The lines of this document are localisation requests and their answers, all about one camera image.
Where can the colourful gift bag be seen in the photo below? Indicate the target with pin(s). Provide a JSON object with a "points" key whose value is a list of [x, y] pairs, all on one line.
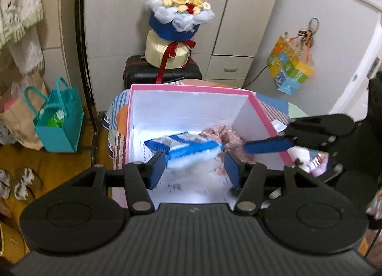
{"points": [[291, 67]]}

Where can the cream hanging garment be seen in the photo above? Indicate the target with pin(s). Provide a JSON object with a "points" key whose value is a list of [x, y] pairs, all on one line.
{"points": [[28, 49]]}

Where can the black clothes rack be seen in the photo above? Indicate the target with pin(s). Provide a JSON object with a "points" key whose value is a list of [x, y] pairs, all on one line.
{"points": [[85, 55]]}

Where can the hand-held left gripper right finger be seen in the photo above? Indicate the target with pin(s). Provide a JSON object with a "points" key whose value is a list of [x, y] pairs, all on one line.
{"points": [[232, 171]]}

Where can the pink cardboard box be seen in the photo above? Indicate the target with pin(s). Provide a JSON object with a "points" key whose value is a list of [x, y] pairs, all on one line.
{"points": [[179, 109]]}

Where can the teal tote bag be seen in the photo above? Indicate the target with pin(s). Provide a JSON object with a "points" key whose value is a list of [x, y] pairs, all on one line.
{"points": [[64, 135]]}

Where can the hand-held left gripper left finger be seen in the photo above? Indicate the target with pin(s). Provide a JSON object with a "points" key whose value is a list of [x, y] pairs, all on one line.
{"points": [[156, 170]]}

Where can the blue white snack packet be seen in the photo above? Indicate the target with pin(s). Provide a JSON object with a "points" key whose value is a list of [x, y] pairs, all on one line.
{"points": [[179, 148]]}

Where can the yellow rose bouquet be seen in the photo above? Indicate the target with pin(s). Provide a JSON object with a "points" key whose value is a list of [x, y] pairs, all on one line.
{"points": [[179, 4]]}

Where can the beige wardrobe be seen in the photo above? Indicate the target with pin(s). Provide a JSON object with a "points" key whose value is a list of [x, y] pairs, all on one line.
{"points": [[119, 10]]}

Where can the brown paper bag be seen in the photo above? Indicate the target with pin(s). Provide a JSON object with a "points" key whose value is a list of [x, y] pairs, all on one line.
{"points": [[21, 126]]}

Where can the green bottle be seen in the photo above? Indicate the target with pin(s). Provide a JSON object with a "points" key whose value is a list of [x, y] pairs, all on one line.
{"points": [[55, 119]]}

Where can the black suitcase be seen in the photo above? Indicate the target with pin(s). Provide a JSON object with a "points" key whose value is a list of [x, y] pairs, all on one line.
{"points": [[179, 74]]}

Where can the pink floral cloth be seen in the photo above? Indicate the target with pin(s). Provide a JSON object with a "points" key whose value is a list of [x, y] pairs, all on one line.
{"points": [[230, 137]]}

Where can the white door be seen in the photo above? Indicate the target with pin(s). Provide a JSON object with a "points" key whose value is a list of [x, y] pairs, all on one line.
{"points": [[355, 85]]}

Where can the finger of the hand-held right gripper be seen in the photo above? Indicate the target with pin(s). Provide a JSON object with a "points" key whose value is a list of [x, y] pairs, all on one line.
{"points": [[268, 145], [335, 174]]}

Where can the cream round box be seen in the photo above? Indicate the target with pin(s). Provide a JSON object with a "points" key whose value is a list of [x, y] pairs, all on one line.
{"points": [[158, 49]]}

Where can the white gauzy cloth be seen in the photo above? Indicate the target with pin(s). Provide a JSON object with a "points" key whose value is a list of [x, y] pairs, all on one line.
{"points": [[197, 170]]}

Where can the pink white small packet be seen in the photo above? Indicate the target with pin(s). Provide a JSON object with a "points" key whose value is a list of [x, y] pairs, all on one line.
{"points": [[304, 156]]}

